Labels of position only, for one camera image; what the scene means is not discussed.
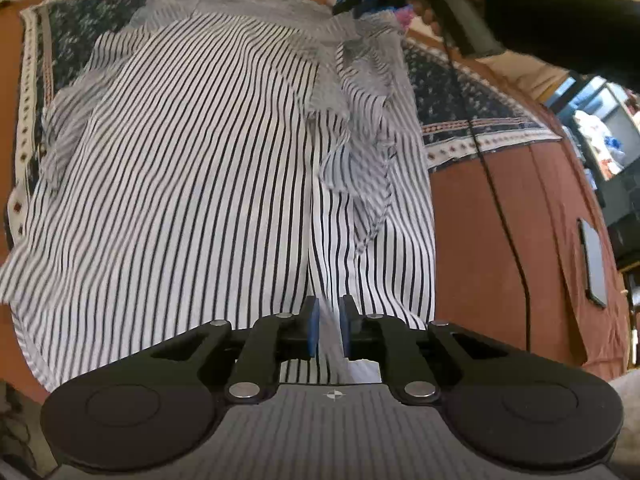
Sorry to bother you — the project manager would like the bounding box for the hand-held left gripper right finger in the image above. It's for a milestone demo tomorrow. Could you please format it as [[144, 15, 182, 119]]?
[[339, 294, 507, 404]]

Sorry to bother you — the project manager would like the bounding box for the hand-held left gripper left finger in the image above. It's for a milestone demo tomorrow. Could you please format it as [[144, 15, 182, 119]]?
[[150, 295, 321, 404]]

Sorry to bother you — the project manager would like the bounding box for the black white striped shirt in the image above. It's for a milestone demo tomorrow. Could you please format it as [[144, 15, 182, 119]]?
[[0, 0, 437, 393]]

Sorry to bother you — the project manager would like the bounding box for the person's right forearm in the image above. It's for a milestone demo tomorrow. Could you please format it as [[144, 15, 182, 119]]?
[[482, 0, 640, 93]]

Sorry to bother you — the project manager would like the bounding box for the blue tissue pack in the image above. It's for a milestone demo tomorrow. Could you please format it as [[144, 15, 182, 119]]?
[[365, 0, 417, 28]]

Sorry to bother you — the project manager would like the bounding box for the dark patterned mat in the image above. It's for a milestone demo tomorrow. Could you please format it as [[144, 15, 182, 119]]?
[[6, 0, 563, 253]]

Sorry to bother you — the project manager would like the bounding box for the cluttered shelf unit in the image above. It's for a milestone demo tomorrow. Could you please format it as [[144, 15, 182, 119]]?
[[544, 74, 640, 271]]

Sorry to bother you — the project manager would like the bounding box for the black smartphone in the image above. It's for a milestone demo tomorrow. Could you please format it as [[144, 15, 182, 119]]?
[[577, 217, 609, 309]]

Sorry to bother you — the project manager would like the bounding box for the black cable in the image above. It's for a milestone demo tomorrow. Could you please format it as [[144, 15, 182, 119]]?
[[442, 35, 532, 363]]

